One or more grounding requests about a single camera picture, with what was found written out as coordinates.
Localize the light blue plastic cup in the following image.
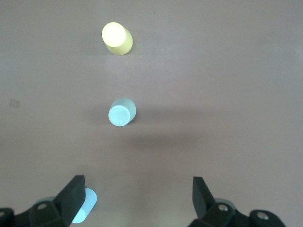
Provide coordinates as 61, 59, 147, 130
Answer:
71, 187, 98, 224

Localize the yellow plastic cup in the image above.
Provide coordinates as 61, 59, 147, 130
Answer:
101, 22, 134, 56

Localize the pale green plastic cup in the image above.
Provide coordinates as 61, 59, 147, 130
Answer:
108, 97, 137, 128

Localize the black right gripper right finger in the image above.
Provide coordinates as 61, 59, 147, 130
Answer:
188, 176, 288, 227

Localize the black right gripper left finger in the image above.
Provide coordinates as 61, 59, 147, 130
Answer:
0, 175, 86, 227

